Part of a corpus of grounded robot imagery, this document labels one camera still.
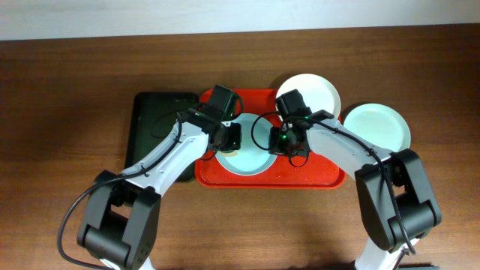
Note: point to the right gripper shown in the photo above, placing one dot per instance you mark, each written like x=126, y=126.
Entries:
x=278, y=147

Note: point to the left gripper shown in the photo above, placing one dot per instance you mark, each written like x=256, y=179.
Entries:
x=232, y=136

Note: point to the light blue plate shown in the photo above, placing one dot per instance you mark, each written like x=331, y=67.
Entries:
x=251, y=159

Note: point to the white plate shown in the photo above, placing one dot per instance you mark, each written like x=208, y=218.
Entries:
x=317, y=92

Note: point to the light green plate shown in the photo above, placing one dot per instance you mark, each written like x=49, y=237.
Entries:
x=380, y=125

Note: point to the green and yellow sponge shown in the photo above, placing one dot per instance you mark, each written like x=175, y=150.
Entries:
x=229, y=153

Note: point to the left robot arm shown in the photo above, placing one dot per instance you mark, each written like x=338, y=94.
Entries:
x=120, y=222

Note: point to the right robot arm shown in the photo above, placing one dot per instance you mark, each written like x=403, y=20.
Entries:
x=397, y=204

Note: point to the red plastic tray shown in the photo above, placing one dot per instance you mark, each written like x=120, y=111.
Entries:
x=318, y=172

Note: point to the black rectangular tray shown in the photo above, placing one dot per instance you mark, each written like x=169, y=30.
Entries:
x=153, y=117

